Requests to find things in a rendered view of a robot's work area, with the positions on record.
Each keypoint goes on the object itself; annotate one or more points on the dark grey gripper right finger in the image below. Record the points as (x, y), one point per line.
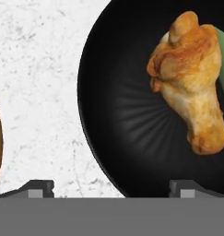
(184, 186)

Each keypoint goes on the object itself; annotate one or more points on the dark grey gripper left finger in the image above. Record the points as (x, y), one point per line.
(39, 186)

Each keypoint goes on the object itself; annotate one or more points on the golden roasted chicken drumstick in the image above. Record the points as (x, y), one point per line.
(190, 83)

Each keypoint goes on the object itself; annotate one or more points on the black ribbed plate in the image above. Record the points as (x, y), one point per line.
(128, 107)

